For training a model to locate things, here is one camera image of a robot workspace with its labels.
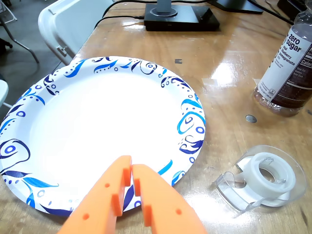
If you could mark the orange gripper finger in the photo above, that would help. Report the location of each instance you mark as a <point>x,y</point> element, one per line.
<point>97,207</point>
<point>165,209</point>

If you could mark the vitaminwater zero sugar bottle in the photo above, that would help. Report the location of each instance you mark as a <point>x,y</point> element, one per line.
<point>282,73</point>

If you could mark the white paper plate blue pattern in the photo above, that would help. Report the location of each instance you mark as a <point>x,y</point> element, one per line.
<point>97,122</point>

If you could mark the clear tape dispenser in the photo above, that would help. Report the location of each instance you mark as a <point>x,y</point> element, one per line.
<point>287,185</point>

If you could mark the round metal table disc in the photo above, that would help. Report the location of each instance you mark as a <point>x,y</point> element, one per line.
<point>251,118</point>

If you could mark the white folding chair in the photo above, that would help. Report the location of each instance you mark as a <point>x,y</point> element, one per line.
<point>3,92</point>
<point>70,26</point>

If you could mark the small grey square sticker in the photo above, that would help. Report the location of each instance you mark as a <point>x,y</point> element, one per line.
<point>178,61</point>

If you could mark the black square stand base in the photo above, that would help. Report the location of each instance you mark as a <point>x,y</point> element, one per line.
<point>180,19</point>

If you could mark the black monitor stand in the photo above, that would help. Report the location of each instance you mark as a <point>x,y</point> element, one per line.
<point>239,6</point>

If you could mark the grey metal chair frame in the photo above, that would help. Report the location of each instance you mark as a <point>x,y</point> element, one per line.
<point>24,47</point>

